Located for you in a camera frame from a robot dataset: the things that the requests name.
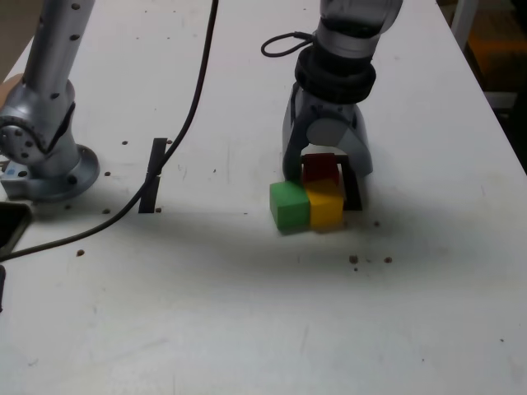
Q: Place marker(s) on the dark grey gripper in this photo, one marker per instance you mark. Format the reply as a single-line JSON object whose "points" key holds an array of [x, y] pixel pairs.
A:
{"points": [[329, 110]]}

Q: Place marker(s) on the red cube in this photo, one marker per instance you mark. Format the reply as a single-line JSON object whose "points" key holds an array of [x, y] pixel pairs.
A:
{"points": [[319, 168]]}

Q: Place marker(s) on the yellow cube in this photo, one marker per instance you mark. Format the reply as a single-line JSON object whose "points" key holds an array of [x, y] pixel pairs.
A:
{"points": [[327, 210]]}

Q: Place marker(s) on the green cube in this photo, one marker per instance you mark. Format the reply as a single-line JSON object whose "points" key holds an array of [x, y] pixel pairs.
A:
{"points": [[290, 210]]}

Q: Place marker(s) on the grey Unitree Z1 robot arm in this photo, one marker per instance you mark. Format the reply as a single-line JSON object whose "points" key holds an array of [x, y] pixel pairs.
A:
{"points": [[53, 61]]}

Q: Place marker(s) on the black tape square outline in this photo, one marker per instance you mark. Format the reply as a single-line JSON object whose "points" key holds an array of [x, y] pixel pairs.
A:
{"points": [[354, 197]]}

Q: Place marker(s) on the black tape strip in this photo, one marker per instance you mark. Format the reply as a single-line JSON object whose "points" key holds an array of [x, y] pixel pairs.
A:
{"points": [[147, 207]]}

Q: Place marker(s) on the yellow-brown box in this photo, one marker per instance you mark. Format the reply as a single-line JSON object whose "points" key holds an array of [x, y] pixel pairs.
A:
{"points": [[498, 57]]}

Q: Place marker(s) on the black tray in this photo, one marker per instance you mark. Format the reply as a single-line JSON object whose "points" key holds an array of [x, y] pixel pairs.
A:
{"points": [[8, 226]]}

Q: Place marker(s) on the small dark object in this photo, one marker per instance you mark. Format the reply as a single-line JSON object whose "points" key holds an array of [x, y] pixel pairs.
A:
{"points": [[2, 288]]}

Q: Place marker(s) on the white furniture frame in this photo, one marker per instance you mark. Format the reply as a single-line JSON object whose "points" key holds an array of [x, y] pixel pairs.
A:
{"points": [[463, 20]]}

